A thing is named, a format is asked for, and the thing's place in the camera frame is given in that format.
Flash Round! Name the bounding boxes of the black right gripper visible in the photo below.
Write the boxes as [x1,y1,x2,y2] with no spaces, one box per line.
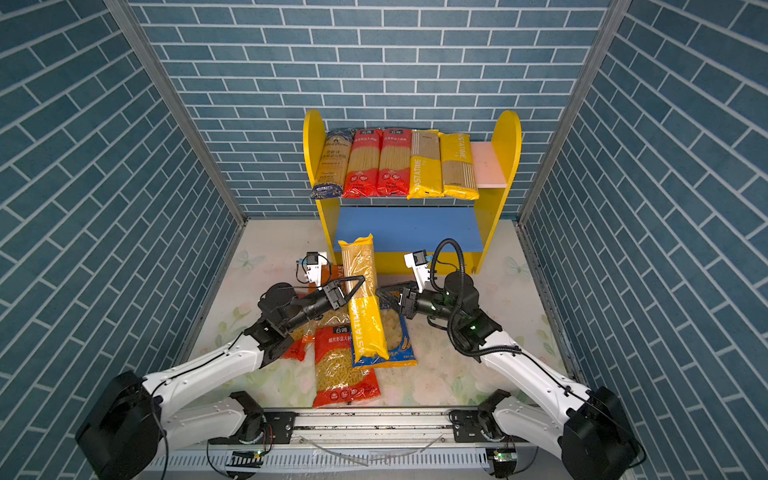
[378,280,463,326]

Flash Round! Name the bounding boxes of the yellow spaghetti box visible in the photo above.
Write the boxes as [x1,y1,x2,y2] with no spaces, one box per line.
[338,234,389,362]
[407,130,443,200]
[438,133,479,201]

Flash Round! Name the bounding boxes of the dark blue spaghetti bag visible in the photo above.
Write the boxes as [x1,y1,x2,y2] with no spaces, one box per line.
[310,128,356,200]

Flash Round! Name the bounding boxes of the red spaghetti bag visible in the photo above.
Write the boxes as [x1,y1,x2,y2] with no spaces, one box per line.
[377,128,412,197]
[342,129,383,199]

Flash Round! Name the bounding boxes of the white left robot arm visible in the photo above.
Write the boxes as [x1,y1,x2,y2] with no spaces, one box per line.
[75,275,365,479]

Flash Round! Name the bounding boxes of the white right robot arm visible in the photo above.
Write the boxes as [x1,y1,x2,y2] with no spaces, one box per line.
[376,271,647,479]

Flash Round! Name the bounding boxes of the blue elbow pasta bag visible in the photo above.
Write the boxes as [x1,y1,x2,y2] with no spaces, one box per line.
[353,301,418,370]

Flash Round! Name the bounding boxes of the orange pasta bag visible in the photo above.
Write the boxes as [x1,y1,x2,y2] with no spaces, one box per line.
[305,258,344,292]

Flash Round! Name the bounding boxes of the yellow shelf unit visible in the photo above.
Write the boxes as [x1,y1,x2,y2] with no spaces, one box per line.
[315,111,522,275]

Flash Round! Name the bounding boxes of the red macaroni bag back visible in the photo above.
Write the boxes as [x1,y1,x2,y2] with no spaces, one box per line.
[281,322,316,362]

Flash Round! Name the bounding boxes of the red macaroni bag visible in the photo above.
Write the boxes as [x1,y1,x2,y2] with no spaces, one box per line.
[281,322,316,362]
[313,325,381,408]

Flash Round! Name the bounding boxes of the red macaroni bag front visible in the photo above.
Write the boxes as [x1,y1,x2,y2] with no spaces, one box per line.
[313,325,381,408]

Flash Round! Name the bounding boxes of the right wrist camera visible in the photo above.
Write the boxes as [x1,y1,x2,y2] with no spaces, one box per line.
[404,250,432,293]

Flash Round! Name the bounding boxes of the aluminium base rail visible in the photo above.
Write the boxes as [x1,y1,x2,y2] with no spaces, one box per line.
[107,407,634,480]

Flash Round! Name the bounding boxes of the aluminium corner post left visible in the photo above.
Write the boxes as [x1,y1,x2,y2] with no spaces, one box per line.
[104,0,247,228]

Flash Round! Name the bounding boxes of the aluminium corner post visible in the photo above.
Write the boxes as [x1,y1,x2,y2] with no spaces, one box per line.
[104,0,247,228]
[518,0,631,228]

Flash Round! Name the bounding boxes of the aluminium corner post right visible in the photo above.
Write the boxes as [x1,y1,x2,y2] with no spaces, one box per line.
[518,0,631,228]

